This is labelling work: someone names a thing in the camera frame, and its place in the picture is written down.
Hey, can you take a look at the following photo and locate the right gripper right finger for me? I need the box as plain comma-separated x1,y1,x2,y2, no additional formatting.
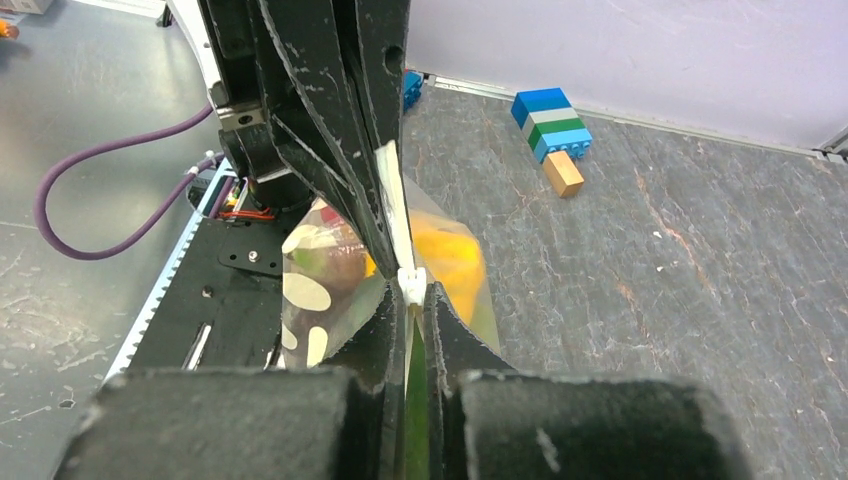
422,282,752,479

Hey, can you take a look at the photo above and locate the dark green avocado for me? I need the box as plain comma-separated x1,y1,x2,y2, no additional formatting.
404,322,430,480

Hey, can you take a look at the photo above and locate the small red blue block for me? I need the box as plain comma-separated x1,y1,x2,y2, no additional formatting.
403,69,425,113

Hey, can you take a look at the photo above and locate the clear polka dot zip bag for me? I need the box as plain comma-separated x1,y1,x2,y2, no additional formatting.
275,141,500,368

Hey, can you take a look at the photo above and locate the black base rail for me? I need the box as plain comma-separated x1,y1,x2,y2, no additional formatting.
107,163,312,377

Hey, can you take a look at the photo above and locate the blue green toy block stack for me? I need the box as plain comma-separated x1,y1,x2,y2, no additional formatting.
511,87,593,198

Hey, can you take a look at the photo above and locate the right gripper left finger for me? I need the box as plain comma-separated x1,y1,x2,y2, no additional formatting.
56,284,406,479

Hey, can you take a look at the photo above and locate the yellow bell pepper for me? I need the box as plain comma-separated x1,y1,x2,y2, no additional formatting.
364,218,488,325

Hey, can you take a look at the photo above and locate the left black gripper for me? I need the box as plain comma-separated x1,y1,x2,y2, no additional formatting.
198,0,410,269

